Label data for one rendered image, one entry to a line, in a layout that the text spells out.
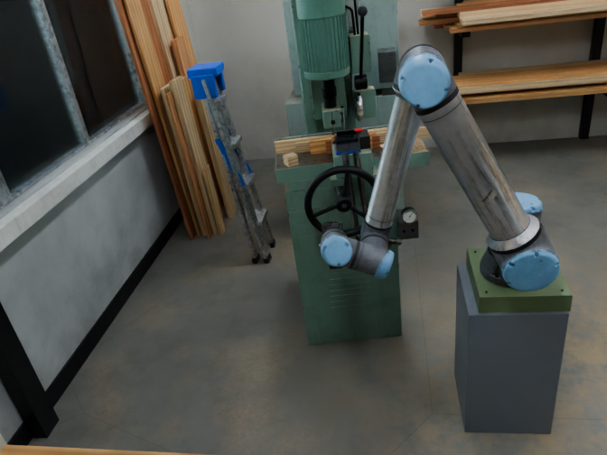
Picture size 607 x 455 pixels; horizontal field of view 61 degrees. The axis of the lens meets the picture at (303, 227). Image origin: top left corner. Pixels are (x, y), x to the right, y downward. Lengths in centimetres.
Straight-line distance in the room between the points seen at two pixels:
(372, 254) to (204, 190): 204
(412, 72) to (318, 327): 145
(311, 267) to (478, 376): 80
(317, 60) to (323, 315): 111
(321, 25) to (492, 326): 118
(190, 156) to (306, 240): 142
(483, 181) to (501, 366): 75
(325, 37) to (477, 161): 84
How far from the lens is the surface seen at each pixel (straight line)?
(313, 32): 198
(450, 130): 134
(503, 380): 197
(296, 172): 203
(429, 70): 128
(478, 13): 393
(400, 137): 150
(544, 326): 184
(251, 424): 223
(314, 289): 230
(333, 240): 152
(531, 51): 454
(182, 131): 333
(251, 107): 461
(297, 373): 238
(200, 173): 340
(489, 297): 174
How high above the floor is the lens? 165
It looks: 28 degrees down
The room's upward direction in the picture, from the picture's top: 8 degrees counter-clockwise
